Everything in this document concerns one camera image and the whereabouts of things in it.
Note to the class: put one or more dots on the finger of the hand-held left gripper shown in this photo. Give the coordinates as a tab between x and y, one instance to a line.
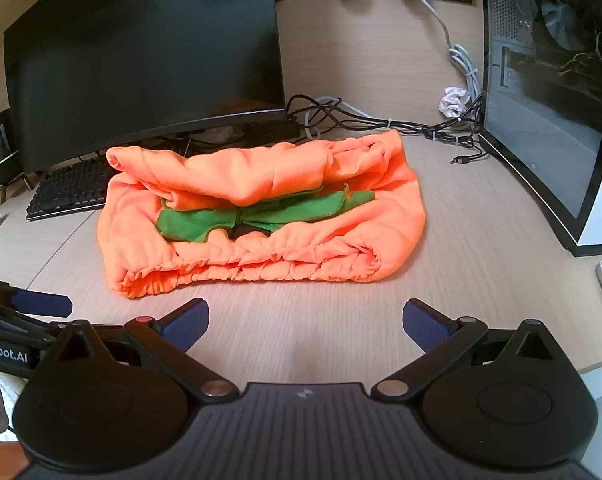
43	304

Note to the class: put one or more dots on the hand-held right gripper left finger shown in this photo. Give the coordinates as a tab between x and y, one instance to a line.
186	326

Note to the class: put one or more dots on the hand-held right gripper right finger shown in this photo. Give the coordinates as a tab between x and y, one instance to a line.
423	327

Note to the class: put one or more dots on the orange garment with green collar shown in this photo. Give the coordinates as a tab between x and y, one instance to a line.
281	180

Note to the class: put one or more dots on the black keyboard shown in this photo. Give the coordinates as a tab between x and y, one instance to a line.
71	190

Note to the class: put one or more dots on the black speaker on legs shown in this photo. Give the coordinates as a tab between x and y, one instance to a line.
3	152

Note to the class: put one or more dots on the crumpled white tissue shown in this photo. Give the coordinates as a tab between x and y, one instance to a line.
452	100

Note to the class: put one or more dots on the computer tower with glass panel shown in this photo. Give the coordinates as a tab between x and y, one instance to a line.
551	95

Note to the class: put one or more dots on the black curved monitor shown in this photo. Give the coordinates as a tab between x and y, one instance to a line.
146	55

